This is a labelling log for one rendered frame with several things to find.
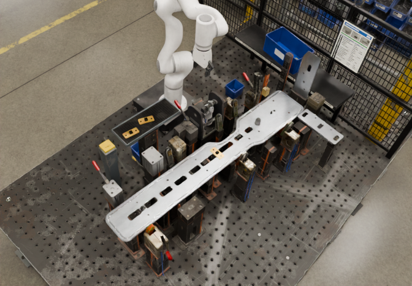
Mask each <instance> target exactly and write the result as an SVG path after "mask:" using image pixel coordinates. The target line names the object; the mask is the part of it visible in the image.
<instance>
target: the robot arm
mask: <svg viewBox="0 0 412 286"><path fill-rule="evenodd" d="M154 11H155V12H156V14H157V15H158V16H159V17H160V18H161V19H162V20H163V21H164V23H165V26H166V41H165V44H164V46H163V48H162V50H161V51H160V53H159V56H158V59H157V62H156V65H157V69H158V71H159V72H160V73H162V74H166V76H165V79H164V94H163V95H162V96H161V97H160V99H162V98H163V97H166V98H167V99H168V100H169V101H170V102H171V103H172V104H173V105H174V106H176V104H175V103H174V100H177V101H178V103H179V104H180V105H181V108H182V110H184V109H185V108H186V104H187V102H186V99H185V97H184V96H183V95H182V91H183V79H184V78H185V77H186V76H187V75H188V74H189V73H190V72H191V70H192V69H193V68H194V67H196V66H198V65H200V66H201V67H203V68H205V69H206V72H205V77H208V76H209V75H210V71H212V70H213V69H214V68H215V67H214V66H213V64H212V50H211V47H212V42H213V38H214V37H218V36H223V35H225V34H227V32H228V25H227V23H226V21H225V19H224V18H223V16H222V15H221V14H220V13H219V12H218V11H217V10H216V9H214V8H212V7H210V6H206V5H202V4H199V2H198V0H155V1H154ZM181 11H183V12H184V13H185V15H186V16H187V17H188V18H189V19H192V20H196V36H195V45H194V48H193V50H191V52H189V51H181V52H175V53H174V51H176V49H177V48H178V47H179V46H180V44H181V42H182V38H183V26H182V23H181V22H180V20H178V19H177V18H175V17H174V16H172V13H174V12H181ZM207 67H209V69H207ZM160 99H159V100H160ZM176 107H177V106H176Z"/></svg>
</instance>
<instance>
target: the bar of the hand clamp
mask: <svg viewBox="0 0 412 286"><path fill-rule="evenodd" d="M253 74H254V83H253V93H254V94H255V95H256V92H257V93H258V94H257V95H258V96H259V88H260V80H262V79H263V76H262V75H261V73H260V72H257V73H253Z"/></svg>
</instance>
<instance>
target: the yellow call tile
mask: <svg viewBox="0 0 412 286"><path fill-rule="evenodd" d="M99 146H100V148H101V149H102V150H103V151H104V152H105V153H107V152H109V151H110V150H111V149H114V148H115V146H114V145H113V144H112V143H111V142H110V141H109V140H106V141H105V142H103V143H101V144H100V145H99Z"/></svg>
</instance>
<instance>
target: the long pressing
mask: <svg viewBox="0 0 412 286"><path fill-rule="evenodd" d="M273 100H274V101H273ZM274 110H275V111H274ZM271 111H272V114H271ZM303 111H304V108H303V106H301V105H300V104H299V103H298V102H296V101H295V100H293V99H292V98H291V97H289V96H288V95H287V94H286V93H284V92H282V91H281V90H277V91H276V92H274V93H272V94H271V95H270V96H268V97H267V98H265V99H264V100H263V101H261V102H260V103H259V104H257V105H256V106H254V107H253V108H252V109H250V110H249V111H248V112H246V113H244V114H243V115H242V116H240V117H239V118H238V119H237V120H236V123H235V127H236V130H235V132H234V133H232V134H231V135H230V136H228V137H227V138H225V139H224V140H223V141H221V142H207V143H205V144H204V145H203V146H201V147H200V148H198V149H197V150H196V151H194V152H193V153H192V154H190V155H188V156H187V157H186V158H184V159H183V160H181V161H180V162H179V163H177V164H176V165H175V166H173V167H172V168H170V169H169V170H168V171H166V172H165V173H164V174H162V175H161V176H159V177H158V178H157V179H155V180H154V181H152V182H151V183H150V184H148V185H147V186H146V187H144V188H142V189H141V190H140V191H138V192H137V193H136V194H134V195H133V196H131V197H130V198H129V199H127V200H126V201H125V202H123V203H121V204H120V205H119V206H117V207H116V208H114V209H113V210H112V211H110V212H109V213H108V214H107V215H106V217H105V221H106V223H107V224H108V226H109V227H110V228H111V229H112V230H113V232H114V233H115V234H116V235H117V236H118V237H119V238H120V240H122V241H123V242H129V241H131V240H133V239H134V238H135V237H136V236H138V235H139V234H140V233H141V232H143V231H144V230H145V229H146V227H147V226H148V225H149V224H153V223H154V222H155V221H157V220H158V219H159V218H161V217H162V216H163V215H165V214H166V213H167V212H168V211H170V210H171V209H172V208H174V207H175V206H176V205H177V204H179V203H180V202H182V201H183V200H184V199H185V198H187V197H188V196H189V195H190V194H192V193H193V192H194V191H196V190H197V189H198V188H199V187H201V186H202V185H203V184H204V183H206V182H207V181H209V180H210V179H211V178H212V177H214V176H215V175H217V173H219V172H220V171H222V170H223V169H224V168H225V167H226V166H228V165H229V164H231V163H232V162H233V161H234V160H236V159H237V158H238V157H239V156H240V155H241V154H242V153H243V152H245V151H247V150H249V149H250V148H251V147H253V146H255V145H259V144H263V143H264V142H265V141H267V140H268V139H270V138H271V137H272V136H273V135H274V134H276V133H277V132H279V130H281V129H282V128H284V127H285V126H286V124H287V123H288V122H289V121H293V119H295V118H296V117H297V116H298V115H299V114H300V113H302V112H303ZM288 112H289V113H288ZM258 117H259V118H260V119H261V122H260V125H255V121H256V119H257V118H258ZM249 127H251V128H252V129H253V130H252V131H250V132H249V133H246V132H245V130H246V129H247V128H249ZM239 134H241V135H242V136H243V137H242V138H241V139H240V140H239V141H236V140H235V139H234V138H235V137H236V136H238V135H239ZM249 138H250V139H249ZM228 142H232V143H233V145H232V146H230V147H229V148H228V149H227V150H225V151H224V152H223V153H222V154H223V155H224V157H223V158H222V159H219V158H217V157H216V158H215V159H213V160H212V161H211V162H209V163H208V164H206V165H205V166H202V165H201V164H200V163H201V162H203V161H204V160H205V159H206V158H208V157H209V156H210V155H212V154H213V153H212V152H211V151H210V150H211V149H212V148H214V147H215V148H217V149H218V150H219V149H220V148H221V147H223V146H224V145H226V144H227V143H228ZM195 159H196V160H195ZM196 166H199V167H200V170H198V171H197V172H196V173H194V174H193V175H191V174H190V173H189V171H190V170H192V169H193V168H195V167H196ZM207 170H208V171H207ZM182 176H185V177H186V178H187V179H186V180H185V181H184V182H182V183H181V184H180V185H175V181H177V180H178V179H179V178H181V177H182ZM167 180H168V181H167ZM167 187H171V188H172V191H170V192H169V193H168V194H166V195H165V196H161V195H160V192H162V191H163V190H165V189H166V188H167ZM152 198H156V199H157V200H158V201H157V202H156V203H154V204H153V205H152V206H150V207H149V208H145V210H143V211H142V213H141V214H140V215H138V216H137V217H136V218H134V219H133V220H129V219H128V216H130V215H131V214H132V213H133V212H135V211H136V210H137V209H140V207H141V206H144V204H146V203H147V202H149V200H151V199H152ZM137 202H138V203H137ZM140 211H141V209H140ZM148 214H149V215H148Z"/></svg>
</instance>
